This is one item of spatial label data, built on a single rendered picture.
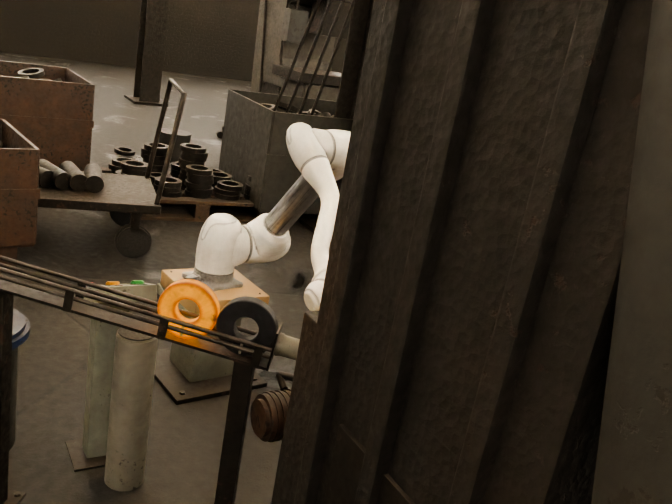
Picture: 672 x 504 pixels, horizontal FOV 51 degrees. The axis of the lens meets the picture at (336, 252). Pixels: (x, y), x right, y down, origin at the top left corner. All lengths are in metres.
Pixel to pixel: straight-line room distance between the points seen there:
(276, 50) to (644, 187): 6.79
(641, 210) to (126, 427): 1.71
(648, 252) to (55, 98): 4.80
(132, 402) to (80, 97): 3.48
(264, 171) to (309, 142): 2.54
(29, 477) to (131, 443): 0.35
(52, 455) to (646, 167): 2.08
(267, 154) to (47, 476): 2.95
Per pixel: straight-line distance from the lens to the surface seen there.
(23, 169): 3.79
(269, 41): 7.66
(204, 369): 2.89
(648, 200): 0.85
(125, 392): 2.18
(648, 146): 0.86
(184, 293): 1.79
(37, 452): 2.54
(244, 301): 1.76
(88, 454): 2.48
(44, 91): 5.32
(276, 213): 2.71
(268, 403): 1.84
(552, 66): 0.99
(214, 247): 2.71
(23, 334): 2.34
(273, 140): 4.82
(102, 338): 2.27
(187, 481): 2.42
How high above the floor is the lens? 1.47
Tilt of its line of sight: 18 degrees down
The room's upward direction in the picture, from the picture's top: 10 degrees clockwise
